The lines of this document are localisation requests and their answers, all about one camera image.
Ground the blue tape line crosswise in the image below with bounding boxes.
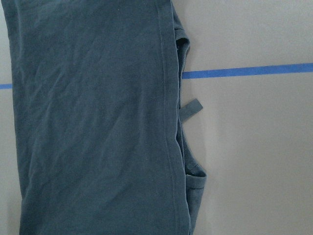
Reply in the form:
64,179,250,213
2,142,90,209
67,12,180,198
0,63,313,90

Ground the black printed t-shirt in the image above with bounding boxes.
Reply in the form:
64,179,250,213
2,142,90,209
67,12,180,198
3,0,208,235

